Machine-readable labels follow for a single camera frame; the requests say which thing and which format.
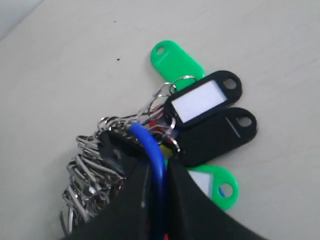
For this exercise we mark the black key tag white label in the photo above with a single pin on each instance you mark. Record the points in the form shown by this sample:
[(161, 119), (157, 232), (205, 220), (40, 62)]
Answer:
[(202, 99)]

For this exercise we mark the green key tag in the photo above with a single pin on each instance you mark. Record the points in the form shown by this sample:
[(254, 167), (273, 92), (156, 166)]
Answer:
[(175, 65), (204, 189)]

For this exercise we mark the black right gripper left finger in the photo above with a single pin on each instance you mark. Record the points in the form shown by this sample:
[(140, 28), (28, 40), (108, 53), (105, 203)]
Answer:
[(109, 190)]

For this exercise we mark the black key tag plain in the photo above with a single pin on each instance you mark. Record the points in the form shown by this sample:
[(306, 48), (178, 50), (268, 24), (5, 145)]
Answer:
[(219, 134)]

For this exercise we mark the silver metal split rings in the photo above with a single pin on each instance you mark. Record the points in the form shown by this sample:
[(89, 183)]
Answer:
[(92, 170)]

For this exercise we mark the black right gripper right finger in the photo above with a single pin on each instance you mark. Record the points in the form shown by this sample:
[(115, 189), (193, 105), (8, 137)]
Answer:
[(191, 215)]

